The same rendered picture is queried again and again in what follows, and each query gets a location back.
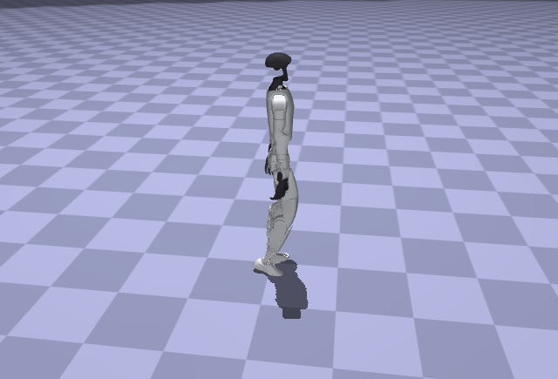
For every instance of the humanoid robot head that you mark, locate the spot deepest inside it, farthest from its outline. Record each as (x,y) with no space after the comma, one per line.
(278,61)

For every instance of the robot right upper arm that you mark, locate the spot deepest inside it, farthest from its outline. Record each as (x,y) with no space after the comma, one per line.
(279,108)

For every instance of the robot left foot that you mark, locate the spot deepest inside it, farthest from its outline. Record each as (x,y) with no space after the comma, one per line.
(279,258)

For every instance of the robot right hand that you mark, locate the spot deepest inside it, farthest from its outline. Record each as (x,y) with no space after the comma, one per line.
(281,187)

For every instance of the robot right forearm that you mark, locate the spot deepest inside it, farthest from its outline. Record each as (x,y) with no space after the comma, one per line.
(281,151)

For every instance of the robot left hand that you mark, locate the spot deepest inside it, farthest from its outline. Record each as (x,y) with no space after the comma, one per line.
(266,165)

